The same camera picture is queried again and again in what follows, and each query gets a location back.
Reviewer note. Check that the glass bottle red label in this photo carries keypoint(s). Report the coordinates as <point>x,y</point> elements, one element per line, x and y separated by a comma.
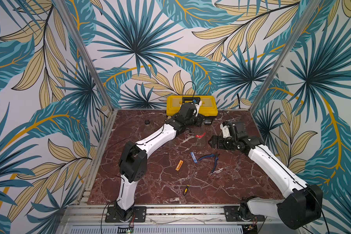
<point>200,142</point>

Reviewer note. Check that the orange label sticker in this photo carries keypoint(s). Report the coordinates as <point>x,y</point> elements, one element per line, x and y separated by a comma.
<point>178,167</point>

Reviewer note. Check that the glass bottle blue label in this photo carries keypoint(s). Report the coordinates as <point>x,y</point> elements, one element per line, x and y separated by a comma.
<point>149,128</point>

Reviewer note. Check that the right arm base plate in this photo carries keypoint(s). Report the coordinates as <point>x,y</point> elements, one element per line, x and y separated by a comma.
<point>240,214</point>

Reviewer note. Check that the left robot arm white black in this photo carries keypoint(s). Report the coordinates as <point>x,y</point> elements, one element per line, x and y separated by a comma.
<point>133,160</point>

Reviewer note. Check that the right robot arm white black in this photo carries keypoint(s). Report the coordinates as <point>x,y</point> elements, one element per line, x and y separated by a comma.
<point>302,203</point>

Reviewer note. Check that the aluminium front rail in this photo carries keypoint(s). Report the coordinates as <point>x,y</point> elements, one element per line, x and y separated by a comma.
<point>167,219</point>

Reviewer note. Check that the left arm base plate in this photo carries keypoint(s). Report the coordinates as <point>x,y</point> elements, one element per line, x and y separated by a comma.
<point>115,214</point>

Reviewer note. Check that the yellow black toolbox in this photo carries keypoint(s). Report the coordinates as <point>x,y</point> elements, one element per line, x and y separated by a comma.
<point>184,107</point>

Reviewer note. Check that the yellow black screwdriver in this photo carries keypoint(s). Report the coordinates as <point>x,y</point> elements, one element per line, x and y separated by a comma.
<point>188,184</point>

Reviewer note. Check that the blue handled cutting pliers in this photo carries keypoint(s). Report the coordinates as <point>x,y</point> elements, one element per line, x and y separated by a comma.
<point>214,158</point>

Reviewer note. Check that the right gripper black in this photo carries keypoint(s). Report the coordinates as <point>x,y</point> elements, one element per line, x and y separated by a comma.
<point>217,142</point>

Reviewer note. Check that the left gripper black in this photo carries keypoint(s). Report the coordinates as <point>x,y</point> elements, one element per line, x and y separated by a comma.
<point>200,118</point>

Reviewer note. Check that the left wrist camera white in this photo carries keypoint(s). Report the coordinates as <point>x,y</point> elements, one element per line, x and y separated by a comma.
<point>197,102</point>

